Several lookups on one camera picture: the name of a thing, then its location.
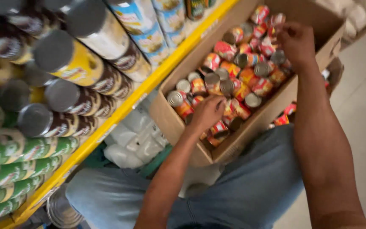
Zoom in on rows of brown label cans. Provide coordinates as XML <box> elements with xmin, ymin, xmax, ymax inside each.
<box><xmin>0</xmin><ymin>0</ymin><xmax>153</xmax><ymax>138</ymax></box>

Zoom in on person's left hand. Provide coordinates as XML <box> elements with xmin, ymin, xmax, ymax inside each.
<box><xmin>188</xmin><ymin>95</ymin><xmax>227</xmax><ymax>131</ymax></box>

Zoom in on plain silver tin can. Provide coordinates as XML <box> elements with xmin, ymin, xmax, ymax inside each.
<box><xmin>46</xmin><ymin>184</ymin><xmax>86</xmax><ymax>229</ymax></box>

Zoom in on rows of green label cans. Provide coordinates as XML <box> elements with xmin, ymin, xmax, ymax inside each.
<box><xmin>0</xmin><ymin>102</ymin><xmax>80</xmax><ymax>227</ymax></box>

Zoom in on person's blue jeans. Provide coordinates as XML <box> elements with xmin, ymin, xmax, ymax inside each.
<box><xmin>65</xmin><ymin>124</ymin><xmax>305</xmax><ymax>229</ymax></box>

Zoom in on heap of clear white packets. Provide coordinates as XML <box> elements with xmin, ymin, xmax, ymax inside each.
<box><xmin>103</xmin><ymin>91</ymin><xmax>171</xmax><ymax>170</ymax></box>

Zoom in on large brown cardboard box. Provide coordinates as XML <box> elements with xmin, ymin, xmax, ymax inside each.
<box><xmin>149</xmin><ymin>0</ymin><xmax>346</xmax><ymax>168</ymax></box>

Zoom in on carton of white sacks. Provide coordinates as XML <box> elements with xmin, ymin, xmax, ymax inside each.
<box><xmin>310</xmin><ymin>0</ymin><xmax>366</xmax><ymax>48</ymax></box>

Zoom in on pile of red label cans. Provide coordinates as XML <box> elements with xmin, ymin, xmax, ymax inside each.
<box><xmin>166</xmin><ymin>5</ymin><xmax>295</xmax><ymax>147</ymax></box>

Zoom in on yellow metal shelf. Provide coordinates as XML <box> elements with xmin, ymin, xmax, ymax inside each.
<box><xmin>0</xmin><ymin>0</ymin><xmax>241</xmax><ymax>229</ymax></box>

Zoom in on rows of blue label cans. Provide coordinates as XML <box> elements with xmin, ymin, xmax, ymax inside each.
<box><xmin>107</xmin><ymin>0</ymin><xmax>190</xmax><ymax>66</ymax></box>

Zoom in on person's right hand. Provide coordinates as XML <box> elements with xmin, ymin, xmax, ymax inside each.
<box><xmin>275</xmin><ymin>22</ymin><xmax>316</xmax><ymax>69</ymax></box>

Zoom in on dark orange label cans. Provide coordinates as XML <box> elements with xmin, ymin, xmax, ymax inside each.
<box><xmin>186</xmin><ymin>0</ymin><xmax>217</xmax><ymax>21</ymax></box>

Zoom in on single red tin can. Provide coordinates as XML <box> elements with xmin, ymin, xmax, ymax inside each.
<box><xmin>284</xmin><ymin>102</ymin><xmax>297</xmax><ymax>116</ymax></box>
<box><xmin>272</xmin><ymin>114</ymin><xmax>290</xmax><ymax>127</ymax></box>

